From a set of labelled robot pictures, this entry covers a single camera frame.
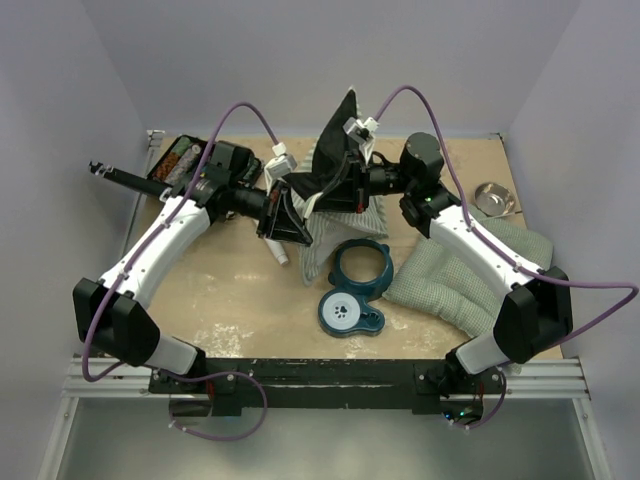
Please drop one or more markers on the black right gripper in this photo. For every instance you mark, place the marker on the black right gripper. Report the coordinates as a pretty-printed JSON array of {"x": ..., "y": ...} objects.
[{"x": 349, "y": 191}]

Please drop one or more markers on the green striped pet tent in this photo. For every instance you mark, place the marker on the green striped pet tent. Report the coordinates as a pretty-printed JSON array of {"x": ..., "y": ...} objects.
[{"x": 334, "y": 218}]

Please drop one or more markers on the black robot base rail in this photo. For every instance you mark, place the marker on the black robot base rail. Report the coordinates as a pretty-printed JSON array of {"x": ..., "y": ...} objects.
[{"x": 418, "y": 385}]

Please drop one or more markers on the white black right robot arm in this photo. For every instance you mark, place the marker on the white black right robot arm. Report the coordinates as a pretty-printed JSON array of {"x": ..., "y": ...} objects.
[{"x": 511, "y": 309}]

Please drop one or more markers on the white toy microphone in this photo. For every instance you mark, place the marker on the white toy microphone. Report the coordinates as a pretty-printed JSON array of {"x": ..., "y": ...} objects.
[{"x": 278, "y": 252}]

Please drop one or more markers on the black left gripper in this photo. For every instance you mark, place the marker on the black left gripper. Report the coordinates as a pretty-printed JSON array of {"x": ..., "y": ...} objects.
[{"x": 282, "y": 221}]

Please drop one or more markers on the green yellow chip stack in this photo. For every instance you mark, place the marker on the green yellow chip stack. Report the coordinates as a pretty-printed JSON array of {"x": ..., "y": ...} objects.
[{"x": 181, "y": 145}]

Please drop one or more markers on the green checkered pet cushion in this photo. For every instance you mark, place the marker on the green checkered pet cushion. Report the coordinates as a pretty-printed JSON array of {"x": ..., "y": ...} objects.
[{"x": 435, "y": 281}]

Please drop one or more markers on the teal pet bowl stand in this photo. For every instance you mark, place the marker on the teal pet bowl stand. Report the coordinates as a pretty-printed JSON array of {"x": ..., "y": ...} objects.
[{"x": 345, "y": 310}]

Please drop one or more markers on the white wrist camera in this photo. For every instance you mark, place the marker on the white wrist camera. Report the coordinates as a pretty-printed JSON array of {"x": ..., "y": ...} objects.
[
  {"x": 282, "y": 163},
  {"x": 363, "y": 133}
]

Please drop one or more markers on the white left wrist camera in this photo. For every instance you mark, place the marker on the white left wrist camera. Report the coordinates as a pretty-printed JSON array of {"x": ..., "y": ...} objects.
[{"x": 282, "y": 163}]

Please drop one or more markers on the black poker chip case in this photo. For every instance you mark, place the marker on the black poker chip case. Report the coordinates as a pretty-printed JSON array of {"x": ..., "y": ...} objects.
[{"x": 150, "y": 167}]

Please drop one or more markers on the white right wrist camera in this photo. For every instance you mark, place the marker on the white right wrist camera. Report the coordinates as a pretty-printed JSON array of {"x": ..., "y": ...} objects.
[{"x": 363, "y": 133}]

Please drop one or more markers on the steel pet bowl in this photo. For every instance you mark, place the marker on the steel pet bowl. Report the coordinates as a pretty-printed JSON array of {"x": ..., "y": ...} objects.
[{"x": 494, "y": 199}]

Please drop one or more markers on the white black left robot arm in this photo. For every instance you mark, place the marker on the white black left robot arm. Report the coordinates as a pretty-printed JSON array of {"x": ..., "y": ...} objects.
[{"x": 111, "y": 312}]

